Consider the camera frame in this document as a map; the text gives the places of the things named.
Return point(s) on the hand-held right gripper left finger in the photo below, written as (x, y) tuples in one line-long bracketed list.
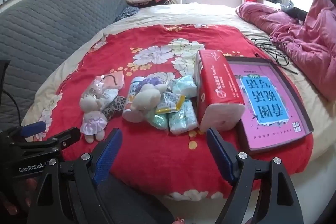
[(107, 153)]

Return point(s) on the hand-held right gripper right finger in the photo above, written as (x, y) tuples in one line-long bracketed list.
[(220, 158)]

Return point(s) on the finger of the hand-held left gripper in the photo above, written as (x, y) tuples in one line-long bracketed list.
[(34, 128), (65, 134)]

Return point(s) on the plush bunny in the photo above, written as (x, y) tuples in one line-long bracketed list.
[(92, 121)]

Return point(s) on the leopard print scrunchie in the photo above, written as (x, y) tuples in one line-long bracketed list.
[(115, 106)]

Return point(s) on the pink book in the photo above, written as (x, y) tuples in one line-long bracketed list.
[(275, 132), (278, 146)]

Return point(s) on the mint green sponge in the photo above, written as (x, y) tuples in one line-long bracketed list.
[(157, 120)]

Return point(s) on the cream plush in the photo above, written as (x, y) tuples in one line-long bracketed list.
[(145, 100)]

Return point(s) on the yellow sachet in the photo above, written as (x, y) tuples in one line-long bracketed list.
[(170, 103)]

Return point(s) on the mint tissue packet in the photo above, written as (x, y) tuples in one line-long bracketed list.
[(183, 86)]

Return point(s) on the person's left hand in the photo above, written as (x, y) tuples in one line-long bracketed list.
[(15, 199)]

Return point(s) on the red floral blanket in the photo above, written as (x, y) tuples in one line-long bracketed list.
[(157, 161)]

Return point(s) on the floral print tissue packet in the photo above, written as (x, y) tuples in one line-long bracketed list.
[(183, 117)]

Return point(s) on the white floral scrunchie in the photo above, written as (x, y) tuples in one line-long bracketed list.
[(108, 95)]

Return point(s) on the white pill bottle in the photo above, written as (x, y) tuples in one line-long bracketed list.
[(130, 92)]

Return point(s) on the pink face mask pack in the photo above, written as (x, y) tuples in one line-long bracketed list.
[(118, 79)]

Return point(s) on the red tissue pack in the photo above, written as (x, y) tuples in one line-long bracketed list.
[(218, 82)]

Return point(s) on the grey quilted headboard cover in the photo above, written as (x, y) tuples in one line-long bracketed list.
[(52, 24)]

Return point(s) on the blue patterned cloth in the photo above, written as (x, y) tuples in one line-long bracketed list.
[(127, 12)]

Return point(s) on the pink quilt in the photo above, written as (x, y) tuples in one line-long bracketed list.
[(309, 43)]

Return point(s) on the black garment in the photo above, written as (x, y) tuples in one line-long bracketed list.
[(296, 12)]

